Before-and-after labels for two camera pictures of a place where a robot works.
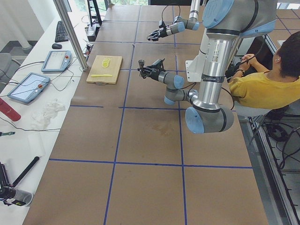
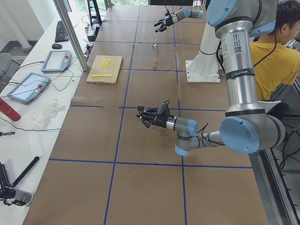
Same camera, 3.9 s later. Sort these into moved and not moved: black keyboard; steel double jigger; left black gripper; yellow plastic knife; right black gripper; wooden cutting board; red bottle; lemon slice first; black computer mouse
Moved: right black gripper; left black gripper; steel double jigger
Not moved: black computer mouse; red bottle; wooden cutting board; lemon slice first; yellow plastic knife; black keyboard
